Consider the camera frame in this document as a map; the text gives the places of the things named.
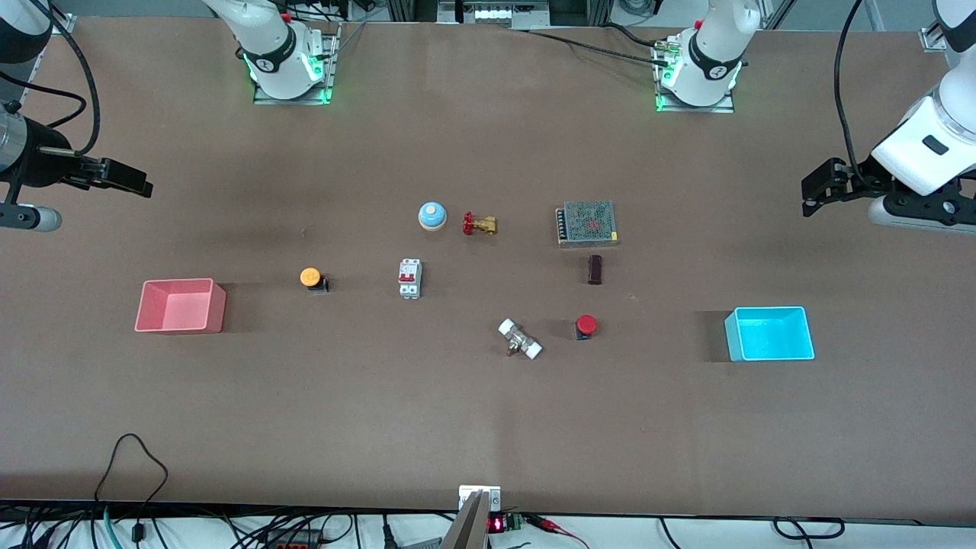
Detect pink plastic bin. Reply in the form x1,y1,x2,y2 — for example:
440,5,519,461
135,278,227,335

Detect cyan plastic bin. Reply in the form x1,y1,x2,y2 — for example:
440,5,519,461
724,306,816,362

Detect metal mesh power supply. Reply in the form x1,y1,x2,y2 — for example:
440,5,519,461
556,200,619,248

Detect metal fitting white caps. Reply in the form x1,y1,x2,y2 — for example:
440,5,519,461
498,318,544,361

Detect grey control box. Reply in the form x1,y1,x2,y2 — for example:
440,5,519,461
437,0,551,28

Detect black power strip orange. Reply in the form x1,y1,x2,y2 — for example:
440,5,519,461
262,528,323,549

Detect grey aluminium bar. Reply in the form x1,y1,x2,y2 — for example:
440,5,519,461
440,490,490,549

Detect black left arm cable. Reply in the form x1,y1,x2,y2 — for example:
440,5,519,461
834,0,872,178

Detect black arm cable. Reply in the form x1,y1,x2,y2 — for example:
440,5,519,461
834,0,872,178
0,0,102,157

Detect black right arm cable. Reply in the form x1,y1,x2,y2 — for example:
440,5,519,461
0,0,102,157

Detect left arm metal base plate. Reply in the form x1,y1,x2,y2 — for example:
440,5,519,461
652,30,737,114

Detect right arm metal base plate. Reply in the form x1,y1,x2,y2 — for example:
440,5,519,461
252,23,342,106

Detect black cable across table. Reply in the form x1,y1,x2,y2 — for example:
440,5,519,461
509,27,666,63

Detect black coiled cable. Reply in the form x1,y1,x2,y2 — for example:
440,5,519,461
773,516,846,541

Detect black looped cable inline block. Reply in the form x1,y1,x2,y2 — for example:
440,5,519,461
95,433,169,544

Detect red clip lead cable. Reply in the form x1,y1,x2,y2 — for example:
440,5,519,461
525,514,592,549

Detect white metal bracket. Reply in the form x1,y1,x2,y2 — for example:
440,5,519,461
458,485,502,512

